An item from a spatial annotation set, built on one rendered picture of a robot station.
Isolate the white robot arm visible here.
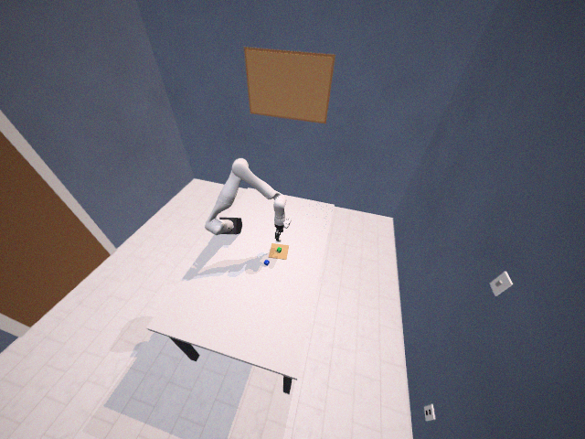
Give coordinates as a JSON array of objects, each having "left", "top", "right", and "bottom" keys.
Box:
[{"left": 205, "top": 158, "right": 292, "bottom": 235}]

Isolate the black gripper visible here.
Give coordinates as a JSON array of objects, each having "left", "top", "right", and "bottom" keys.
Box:
[{"left": 274, "top": 223, "right": 284, "bottom": 241}]

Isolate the tan flat mat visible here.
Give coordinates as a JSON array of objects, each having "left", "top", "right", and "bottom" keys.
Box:
[{"left": 269, "top": 243, "right": 289, "bottom": 260}]

